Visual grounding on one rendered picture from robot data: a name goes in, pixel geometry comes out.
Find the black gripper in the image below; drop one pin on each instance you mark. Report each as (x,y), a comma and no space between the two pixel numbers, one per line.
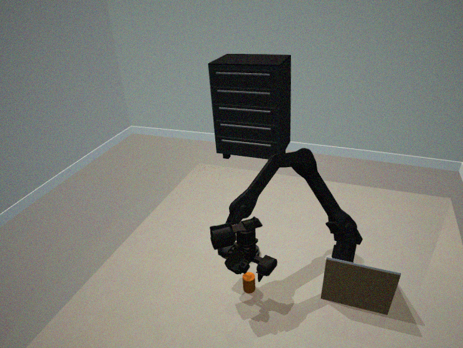
(265,266)

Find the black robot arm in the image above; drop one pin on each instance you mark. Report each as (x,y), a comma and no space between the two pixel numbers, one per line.
(303,162)

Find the orange cylinder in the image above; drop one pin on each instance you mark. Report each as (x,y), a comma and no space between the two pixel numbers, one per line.
(249,282)

